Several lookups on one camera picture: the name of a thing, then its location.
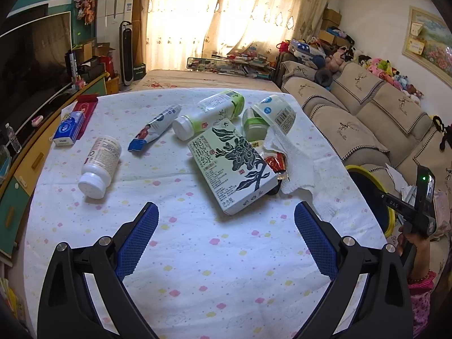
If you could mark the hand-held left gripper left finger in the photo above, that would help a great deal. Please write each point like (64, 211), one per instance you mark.
(139, 240)

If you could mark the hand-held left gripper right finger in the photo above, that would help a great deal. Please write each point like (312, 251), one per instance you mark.
(314, 240)

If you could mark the yellow rimmed trash bin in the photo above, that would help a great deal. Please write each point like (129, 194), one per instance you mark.
(367, 190)

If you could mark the white paper towel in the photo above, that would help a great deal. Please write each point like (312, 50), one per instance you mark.
(300, 169)

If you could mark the red snack wrapper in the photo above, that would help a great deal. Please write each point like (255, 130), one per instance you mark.
(277, 162)

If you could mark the white pill bottle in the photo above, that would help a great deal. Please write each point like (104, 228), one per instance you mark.
(100, 159)

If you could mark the green leaf print box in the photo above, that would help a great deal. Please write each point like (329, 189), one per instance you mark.
(229, 162)

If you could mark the small green jar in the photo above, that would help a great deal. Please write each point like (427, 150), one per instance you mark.
(256, 127)

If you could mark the white jar green lid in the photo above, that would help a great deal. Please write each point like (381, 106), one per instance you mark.
(275, 111)

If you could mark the person's right forearm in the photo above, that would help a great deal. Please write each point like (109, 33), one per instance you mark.
(422, 289)

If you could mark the person's right hand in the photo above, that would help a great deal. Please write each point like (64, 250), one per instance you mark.
(420, 243)

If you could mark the white papers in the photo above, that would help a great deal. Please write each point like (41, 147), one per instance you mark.
(397, 180)

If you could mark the white dotted tablecloth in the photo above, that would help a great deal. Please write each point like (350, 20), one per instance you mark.
(197, 254)

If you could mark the beige sofa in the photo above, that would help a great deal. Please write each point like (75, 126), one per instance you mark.
(370, 113)

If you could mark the white blue toothpaste tube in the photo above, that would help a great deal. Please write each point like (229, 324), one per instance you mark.
(155, 125)

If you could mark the yellow green TV cabinet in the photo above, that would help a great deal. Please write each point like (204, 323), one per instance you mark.
(21, 190)

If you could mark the blue tissue pack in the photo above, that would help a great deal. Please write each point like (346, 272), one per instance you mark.
(69, 129)

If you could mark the pile of plush toys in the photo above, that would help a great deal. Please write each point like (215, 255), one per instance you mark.
(381, 69)

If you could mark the red flat packet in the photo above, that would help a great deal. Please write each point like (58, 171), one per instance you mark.
(86, 107)

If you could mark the green white plastic bottle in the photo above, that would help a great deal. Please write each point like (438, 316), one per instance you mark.
(212, 107)

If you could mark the clear plastic container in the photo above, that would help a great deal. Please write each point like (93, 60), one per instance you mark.
(4, 162)

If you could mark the yellow basket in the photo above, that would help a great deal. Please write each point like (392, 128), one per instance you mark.
(112, 85)

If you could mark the small pink white object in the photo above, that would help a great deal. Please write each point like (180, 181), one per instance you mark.
(37, 120)

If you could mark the clear water bottle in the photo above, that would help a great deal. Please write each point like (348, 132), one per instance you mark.
(13, 139)

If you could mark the framed flower painting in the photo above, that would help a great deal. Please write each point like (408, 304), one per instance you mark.
(434, 39)

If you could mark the pink toy figure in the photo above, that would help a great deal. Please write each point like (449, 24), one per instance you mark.
(79, 84)

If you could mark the dark green box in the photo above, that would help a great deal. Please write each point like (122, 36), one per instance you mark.
(140, 71)

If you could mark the beige floral mat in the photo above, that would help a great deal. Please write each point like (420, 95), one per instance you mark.
(197, 81)

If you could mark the red box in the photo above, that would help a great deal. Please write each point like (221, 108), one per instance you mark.
(107, 65)

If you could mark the black tube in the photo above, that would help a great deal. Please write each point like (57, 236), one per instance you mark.
(71, 67)

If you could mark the black tower fan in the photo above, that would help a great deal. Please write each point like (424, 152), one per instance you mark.
(126, 53)

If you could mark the blue star print bag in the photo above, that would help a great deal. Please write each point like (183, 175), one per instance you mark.
(303, 48)

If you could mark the open cardboard box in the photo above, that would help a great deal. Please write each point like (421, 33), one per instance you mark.
(104, 49)

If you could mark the cluttered glass shelf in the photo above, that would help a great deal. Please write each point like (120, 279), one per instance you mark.
(229, 65)

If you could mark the black television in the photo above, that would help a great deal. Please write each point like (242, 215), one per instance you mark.
(28, 70)

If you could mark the closed cardboard box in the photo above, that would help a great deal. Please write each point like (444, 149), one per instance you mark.
(332, 17)

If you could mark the white standing air conditioner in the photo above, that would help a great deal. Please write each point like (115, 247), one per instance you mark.
(113, 7)

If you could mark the cream patterned curtains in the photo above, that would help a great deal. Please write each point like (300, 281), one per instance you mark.
(229, 14)

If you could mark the artificial flower bunch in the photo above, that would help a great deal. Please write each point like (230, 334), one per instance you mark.
(85, 3)

